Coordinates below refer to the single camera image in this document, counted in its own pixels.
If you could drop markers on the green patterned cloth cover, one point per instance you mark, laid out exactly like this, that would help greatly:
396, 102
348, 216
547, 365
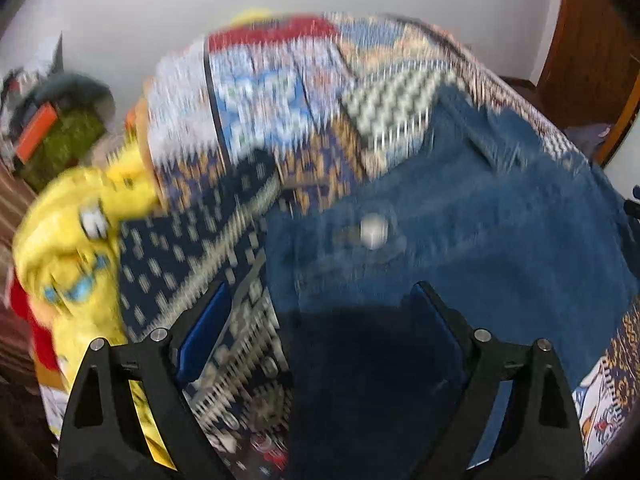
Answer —
62, 150

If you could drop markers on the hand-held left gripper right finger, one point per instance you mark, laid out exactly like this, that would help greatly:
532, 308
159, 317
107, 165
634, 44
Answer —
440, 330

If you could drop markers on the yellow curved object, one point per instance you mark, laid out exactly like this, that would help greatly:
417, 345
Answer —
251, 16

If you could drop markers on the red plush toy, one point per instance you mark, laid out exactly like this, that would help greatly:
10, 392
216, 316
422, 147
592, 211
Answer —
35, 330

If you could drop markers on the yellow cartoon print garment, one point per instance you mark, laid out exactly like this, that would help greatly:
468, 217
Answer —
65, 250

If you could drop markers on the navy dotted cloth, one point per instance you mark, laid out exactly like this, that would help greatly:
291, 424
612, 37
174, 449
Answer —
180, 250

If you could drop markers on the orange box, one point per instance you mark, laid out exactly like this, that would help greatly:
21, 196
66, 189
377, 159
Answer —
36, 130

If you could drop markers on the blue denim jacket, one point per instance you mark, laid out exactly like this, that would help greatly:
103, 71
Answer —
475, 240

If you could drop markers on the brown striped curtain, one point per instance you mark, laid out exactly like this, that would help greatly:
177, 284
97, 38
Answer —
12, 220

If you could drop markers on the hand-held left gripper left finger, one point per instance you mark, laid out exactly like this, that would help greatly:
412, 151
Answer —
202, 340

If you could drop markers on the brown wooden door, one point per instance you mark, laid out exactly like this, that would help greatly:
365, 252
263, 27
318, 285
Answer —
595, 50

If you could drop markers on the grey cushion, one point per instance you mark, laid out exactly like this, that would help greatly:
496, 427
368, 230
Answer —
75, 92

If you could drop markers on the patchwork printed blanket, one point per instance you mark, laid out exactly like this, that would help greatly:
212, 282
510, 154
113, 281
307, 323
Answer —
280, 110

